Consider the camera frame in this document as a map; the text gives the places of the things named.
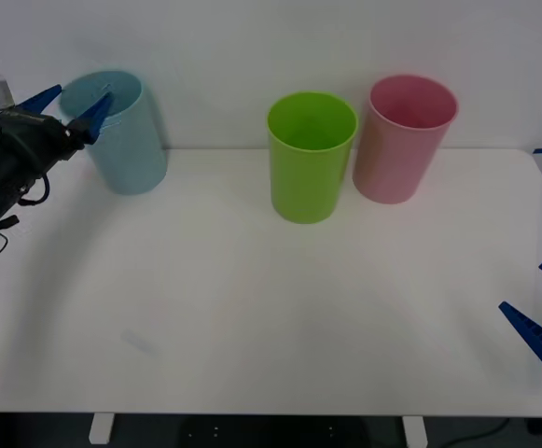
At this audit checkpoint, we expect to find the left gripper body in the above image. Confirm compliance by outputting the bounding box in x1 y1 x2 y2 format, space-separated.
0 110 85 176

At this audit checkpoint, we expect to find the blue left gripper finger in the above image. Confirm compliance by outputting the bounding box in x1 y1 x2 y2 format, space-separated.
66 91 114 148
13 84 63 116

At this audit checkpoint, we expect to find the pale blue plastic bin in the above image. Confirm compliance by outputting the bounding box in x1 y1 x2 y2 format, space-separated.
59 69 169 196

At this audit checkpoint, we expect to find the white table leg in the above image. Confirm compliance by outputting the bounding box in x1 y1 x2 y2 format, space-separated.
401 415 428 447
88 413 115 445

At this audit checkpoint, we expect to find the pink plastic bin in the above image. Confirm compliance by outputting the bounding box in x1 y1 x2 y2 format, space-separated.
352 74 459 205

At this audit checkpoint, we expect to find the green plastic bin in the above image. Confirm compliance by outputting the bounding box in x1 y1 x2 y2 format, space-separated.
266 91 359 225

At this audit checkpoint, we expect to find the black floor cable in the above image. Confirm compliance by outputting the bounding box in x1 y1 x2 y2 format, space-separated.
442 417 510 444

